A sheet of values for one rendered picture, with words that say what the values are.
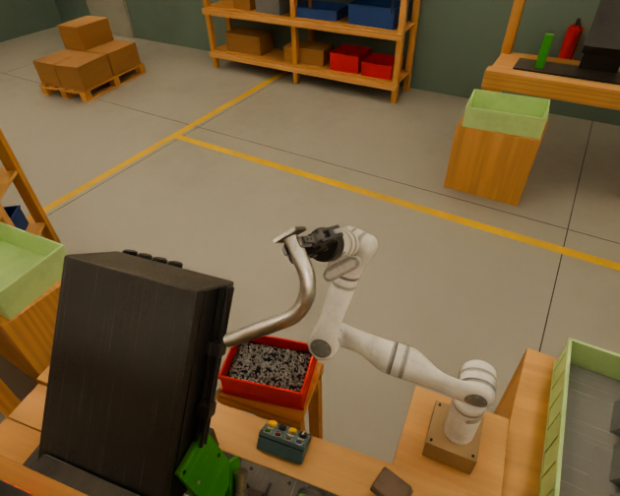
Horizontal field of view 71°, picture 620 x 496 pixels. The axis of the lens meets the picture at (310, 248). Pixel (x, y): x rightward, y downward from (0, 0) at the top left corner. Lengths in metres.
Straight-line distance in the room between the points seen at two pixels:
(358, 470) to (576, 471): 0.68
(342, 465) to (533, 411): 0.74
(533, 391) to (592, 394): 0.19
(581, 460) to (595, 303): 1.94
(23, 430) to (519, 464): 1.64
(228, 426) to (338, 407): 1.13
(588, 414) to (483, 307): 1.49
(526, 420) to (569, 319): 1.63
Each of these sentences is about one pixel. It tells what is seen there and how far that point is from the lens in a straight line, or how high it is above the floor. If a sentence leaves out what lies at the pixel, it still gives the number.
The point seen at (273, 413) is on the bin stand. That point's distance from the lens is 1.66.
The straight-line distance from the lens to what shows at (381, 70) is 5.88.
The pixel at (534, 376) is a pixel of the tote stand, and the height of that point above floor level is 0.79.
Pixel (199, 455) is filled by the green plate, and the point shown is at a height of 1.24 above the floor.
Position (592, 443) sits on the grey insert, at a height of 0.85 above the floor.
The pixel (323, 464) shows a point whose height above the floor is 0.90.
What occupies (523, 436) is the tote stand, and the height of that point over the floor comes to 0.79.
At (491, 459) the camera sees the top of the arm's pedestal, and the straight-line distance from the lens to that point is 1.62.
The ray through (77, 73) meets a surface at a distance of 6.68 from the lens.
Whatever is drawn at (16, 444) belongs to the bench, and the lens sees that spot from 1.81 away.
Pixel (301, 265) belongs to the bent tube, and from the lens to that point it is 0.79.
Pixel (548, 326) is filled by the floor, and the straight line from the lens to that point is 3.24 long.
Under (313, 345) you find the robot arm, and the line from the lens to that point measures 1.22.
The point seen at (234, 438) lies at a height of 0.90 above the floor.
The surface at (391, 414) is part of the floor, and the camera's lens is 2.58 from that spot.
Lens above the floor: 2.26
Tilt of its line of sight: 41 degrees down
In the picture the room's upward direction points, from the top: 2 degrees counter-clockwise
